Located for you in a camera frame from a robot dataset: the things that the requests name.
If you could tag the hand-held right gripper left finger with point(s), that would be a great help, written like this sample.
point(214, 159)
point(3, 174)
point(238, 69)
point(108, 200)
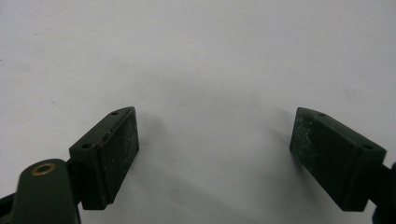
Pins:
point(106, 157)

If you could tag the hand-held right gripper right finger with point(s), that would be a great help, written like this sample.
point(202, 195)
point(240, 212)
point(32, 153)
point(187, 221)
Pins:
point(334, 155)

